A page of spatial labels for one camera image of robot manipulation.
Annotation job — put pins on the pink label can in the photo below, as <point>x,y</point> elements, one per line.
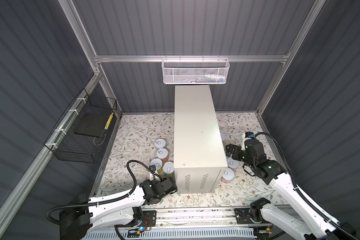
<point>228,175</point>
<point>233,164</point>

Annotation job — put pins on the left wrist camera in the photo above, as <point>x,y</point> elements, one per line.
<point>152,172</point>

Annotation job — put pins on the yellow label can left front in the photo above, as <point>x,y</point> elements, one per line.
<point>168,169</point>

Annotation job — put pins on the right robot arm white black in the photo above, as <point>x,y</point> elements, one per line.
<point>315,222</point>

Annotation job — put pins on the can left middle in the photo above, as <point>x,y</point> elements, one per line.
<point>158,165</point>

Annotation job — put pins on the white metal cabinet counter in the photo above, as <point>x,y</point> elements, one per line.
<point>199,156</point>

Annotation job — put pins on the pink label can front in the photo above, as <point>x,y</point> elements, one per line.
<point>228,175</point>

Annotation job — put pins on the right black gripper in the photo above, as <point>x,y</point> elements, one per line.
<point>237,149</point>

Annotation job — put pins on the yellow can right rear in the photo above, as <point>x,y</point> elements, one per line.
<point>223,137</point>

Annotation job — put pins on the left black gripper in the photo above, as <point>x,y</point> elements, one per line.
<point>164,180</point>

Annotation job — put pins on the yellow marker pen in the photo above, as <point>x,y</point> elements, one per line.
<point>109,121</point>

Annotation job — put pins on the white wire mesh basket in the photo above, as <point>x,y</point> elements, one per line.
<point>175,70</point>

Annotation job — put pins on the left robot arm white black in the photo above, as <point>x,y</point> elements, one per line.
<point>122,210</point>

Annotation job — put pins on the black wire wall basket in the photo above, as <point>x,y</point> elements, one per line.
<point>81,136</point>

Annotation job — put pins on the orange can left side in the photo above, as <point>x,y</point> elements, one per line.
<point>163,155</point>

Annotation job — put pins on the tubes in white basket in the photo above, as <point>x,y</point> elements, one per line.
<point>206,79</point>

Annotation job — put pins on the can left rear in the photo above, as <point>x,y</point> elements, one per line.
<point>160,144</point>

